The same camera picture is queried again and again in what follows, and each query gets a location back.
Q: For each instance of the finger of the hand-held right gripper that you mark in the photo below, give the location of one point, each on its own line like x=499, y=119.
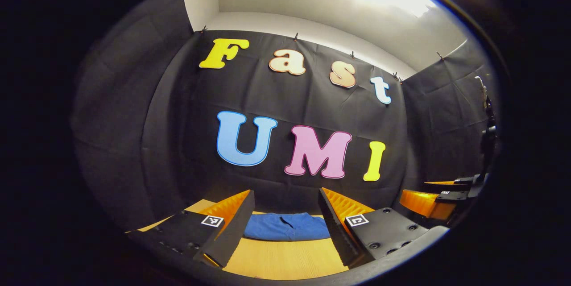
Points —
x=446, y=184
x=419, y=203

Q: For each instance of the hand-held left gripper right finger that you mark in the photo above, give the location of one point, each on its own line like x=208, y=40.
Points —
x=332, y=228

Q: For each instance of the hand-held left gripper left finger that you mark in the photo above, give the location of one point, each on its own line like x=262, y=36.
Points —
x=232, y=232

